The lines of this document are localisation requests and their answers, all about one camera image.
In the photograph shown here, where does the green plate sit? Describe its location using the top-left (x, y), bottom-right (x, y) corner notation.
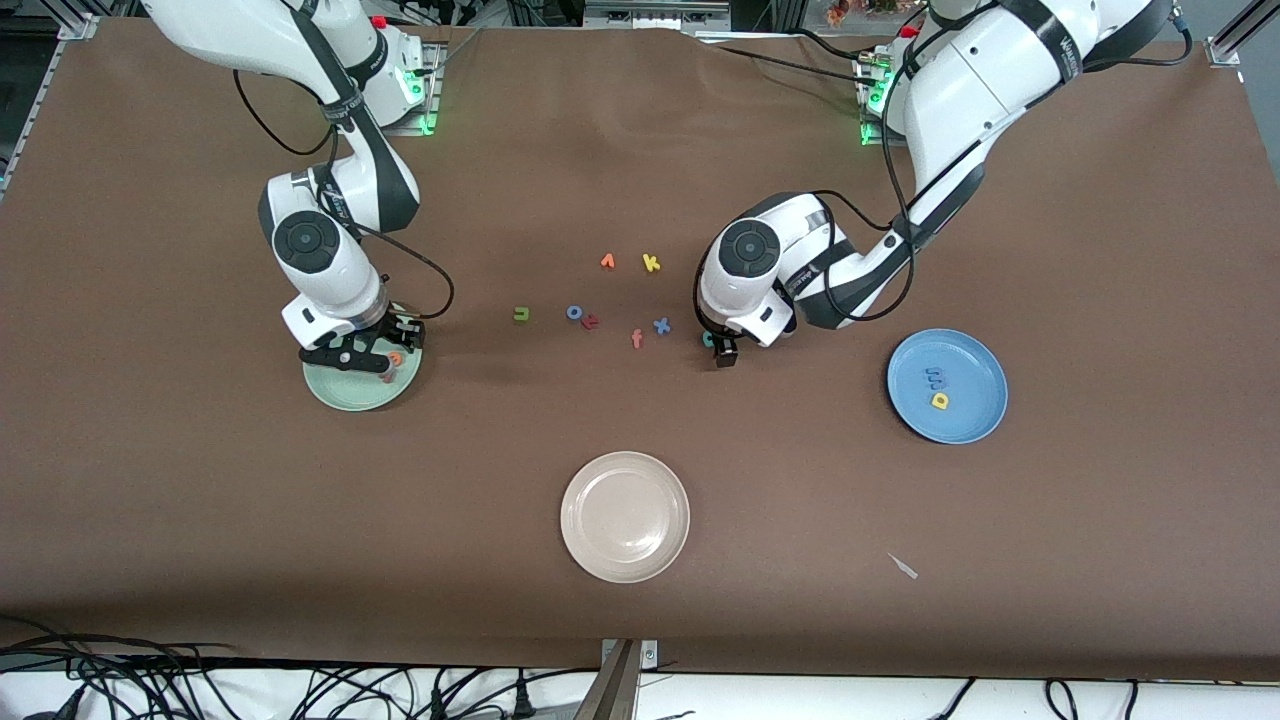
top-left (302, 300), bottom-right (424, 413)

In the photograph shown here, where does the brown table cover sheet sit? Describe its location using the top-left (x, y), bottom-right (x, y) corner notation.
top-left (0, 18), bottom-right (1280, 683)

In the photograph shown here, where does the beige plate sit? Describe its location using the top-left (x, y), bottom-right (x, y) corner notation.
top-left (560, 451), bottom-right (691, 584)

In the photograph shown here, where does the blue plate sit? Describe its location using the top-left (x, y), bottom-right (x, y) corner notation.
top-left (886, 328), bottom-right (1009, 445)

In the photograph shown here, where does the grey metal box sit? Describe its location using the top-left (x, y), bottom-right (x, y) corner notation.
top-left (583, 0), bottom-right (733, 31)

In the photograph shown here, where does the orange brown object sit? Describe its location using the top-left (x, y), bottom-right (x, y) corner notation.
top-left (825, 0), bottom-right (901, 26)

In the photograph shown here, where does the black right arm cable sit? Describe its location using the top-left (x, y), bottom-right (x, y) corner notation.
top-left (232, 65), bottom-right (456, 323)

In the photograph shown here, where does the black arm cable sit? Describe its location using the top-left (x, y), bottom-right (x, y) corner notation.
top-left (795, 30), bottom-right (1001, 326)
top-left (232, 65), bottom-right (456, 323)

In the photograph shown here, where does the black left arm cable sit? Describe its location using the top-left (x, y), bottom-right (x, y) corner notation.
top-left (795, 30), bottom-right (1001, 326)

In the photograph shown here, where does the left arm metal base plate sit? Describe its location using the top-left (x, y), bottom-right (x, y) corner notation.
top-left (858, 55), bottom-right (906, 148)

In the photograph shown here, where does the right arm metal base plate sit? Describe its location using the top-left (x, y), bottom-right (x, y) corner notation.
top-left (385, 42), bottom-right (446, 137)

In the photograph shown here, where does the long black table cable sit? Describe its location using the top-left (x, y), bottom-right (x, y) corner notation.
top-left (712, 44), bottom-right (879, 85)

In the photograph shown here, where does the short black table cable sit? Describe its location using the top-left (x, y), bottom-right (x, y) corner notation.
top-left (795, 30), bottom-right (866, 63)

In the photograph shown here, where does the silver metal bracket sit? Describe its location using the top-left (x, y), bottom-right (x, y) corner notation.
top-left (600, 638), bottom-right (659, 671)

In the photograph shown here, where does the grey metal post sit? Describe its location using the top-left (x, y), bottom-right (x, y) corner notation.
top-left (575, 640), bottom-right (641, 720)

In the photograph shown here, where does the aluminium table edge rail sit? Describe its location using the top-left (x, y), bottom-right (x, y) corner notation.
top-left (0, 12), bottom-right (101, 201)

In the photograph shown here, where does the aluminium profile with bracket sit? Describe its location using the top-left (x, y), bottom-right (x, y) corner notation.
top-left (1205, 0), bottom-right (1280, 69)

